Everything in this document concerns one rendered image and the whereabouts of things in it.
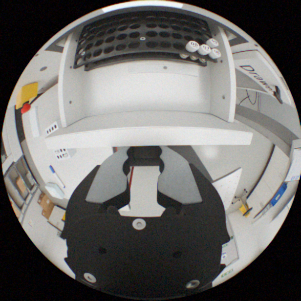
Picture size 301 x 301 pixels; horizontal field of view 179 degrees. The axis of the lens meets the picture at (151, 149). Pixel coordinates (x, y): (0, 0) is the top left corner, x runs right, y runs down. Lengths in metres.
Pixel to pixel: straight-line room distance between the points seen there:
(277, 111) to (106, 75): 1.76
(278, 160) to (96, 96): 3.15
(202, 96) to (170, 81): 0.06
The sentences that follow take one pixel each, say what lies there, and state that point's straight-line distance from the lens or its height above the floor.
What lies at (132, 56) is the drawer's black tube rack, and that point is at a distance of 0.15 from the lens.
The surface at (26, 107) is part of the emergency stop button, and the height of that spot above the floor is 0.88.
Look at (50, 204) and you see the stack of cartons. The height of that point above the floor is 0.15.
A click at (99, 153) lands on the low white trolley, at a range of 0.33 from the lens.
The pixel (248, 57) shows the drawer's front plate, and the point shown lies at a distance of 0.23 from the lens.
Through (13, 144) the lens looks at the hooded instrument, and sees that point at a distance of 0.82.
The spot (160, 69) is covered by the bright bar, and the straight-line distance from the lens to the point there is 0.17.
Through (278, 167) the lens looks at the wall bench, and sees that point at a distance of 3.11.
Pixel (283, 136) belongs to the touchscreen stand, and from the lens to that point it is 0.87.
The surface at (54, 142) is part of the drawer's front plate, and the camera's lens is 0.15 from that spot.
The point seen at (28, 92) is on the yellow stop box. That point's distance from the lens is 0.34.
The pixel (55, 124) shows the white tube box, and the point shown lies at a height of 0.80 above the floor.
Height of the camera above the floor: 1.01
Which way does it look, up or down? 61 degrees down
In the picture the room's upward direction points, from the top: 178 degrees clockwise
